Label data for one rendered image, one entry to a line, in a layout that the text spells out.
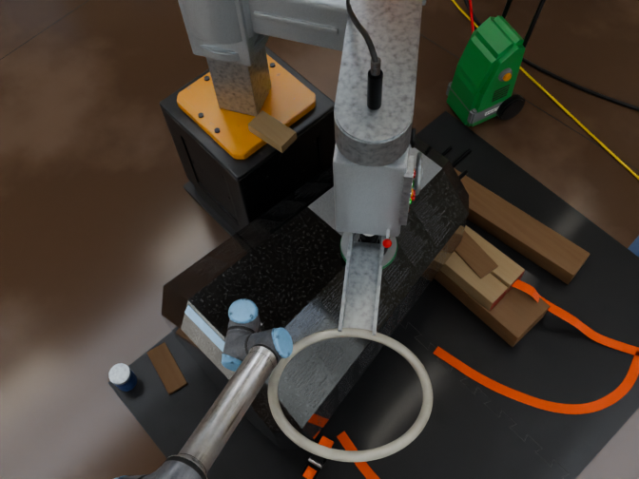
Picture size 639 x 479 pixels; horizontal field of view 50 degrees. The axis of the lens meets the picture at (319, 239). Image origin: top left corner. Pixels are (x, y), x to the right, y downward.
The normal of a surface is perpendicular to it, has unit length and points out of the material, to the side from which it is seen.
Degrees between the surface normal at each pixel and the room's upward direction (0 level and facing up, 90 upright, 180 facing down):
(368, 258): 2
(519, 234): 0
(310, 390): 45
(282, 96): 0
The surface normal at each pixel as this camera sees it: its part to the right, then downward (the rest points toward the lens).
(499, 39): -0.53, -0.16
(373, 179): -0.13, 0.87
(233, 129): -0.04, -0.48
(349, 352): 0.49, 0.07
